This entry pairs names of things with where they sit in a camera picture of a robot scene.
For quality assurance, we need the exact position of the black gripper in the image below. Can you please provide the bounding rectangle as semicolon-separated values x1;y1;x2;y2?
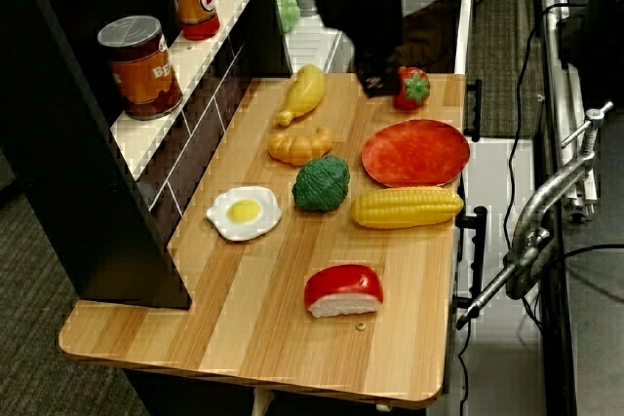
340;0;406;98

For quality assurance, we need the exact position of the toy fried egg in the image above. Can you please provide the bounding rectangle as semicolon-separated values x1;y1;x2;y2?
205;185;283;243

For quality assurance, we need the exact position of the yellow toy corn cob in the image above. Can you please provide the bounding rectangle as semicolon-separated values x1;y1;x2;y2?
349;185;465;231

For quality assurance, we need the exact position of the long black drawer handle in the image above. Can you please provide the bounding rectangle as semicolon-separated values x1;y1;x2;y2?
453;206;488;310

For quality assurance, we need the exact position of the brown cloth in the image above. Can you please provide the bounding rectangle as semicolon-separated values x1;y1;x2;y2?
402;0;462;74

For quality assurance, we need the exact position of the black toy kitchen shelf unit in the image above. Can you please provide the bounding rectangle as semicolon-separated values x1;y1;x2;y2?
0;0;293;310

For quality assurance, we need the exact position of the short black drawer handle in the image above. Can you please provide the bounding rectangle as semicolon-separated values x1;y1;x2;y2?
462;78;484;142

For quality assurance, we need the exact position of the brown beans can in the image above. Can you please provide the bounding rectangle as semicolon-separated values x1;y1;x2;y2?
97;15;184;121

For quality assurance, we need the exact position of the grey metal C-clamp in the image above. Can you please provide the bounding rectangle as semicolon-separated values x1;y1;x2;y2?
455;101;614;330

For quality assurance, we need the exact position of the red and white toy sushi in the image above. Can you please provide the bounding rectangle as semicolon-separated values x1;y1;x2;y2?
303;263;384;320

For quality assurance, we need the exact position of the red round plate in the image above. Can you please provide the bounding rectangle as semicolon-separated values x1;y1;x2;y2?
360;118;472;189

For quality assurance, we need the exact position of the red toy strawberry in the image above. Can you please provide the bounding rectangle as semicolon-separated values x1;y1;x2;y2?
392;65;432;111

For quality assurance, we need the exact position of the green toy broccoli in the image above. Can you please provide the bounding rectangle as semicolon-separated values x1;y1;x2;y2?
291;155;351;214

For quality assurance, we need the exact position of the light green toy lettuce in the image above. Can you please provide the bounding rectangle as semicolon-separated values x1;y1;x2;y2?
274;0;302;35

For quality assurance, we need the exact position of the toy croissant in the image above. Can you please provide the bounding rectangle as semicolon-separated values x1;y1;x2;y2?
266;126;335;167

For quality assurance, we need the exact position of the aluminium frame rail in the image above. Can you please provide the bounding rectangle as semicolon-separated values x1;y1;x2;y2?
534;0;602;216

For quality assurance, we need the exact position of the black cable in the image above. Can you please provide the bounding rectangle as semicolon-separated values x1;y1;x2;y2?
521;243;624;337
501;1;592;242

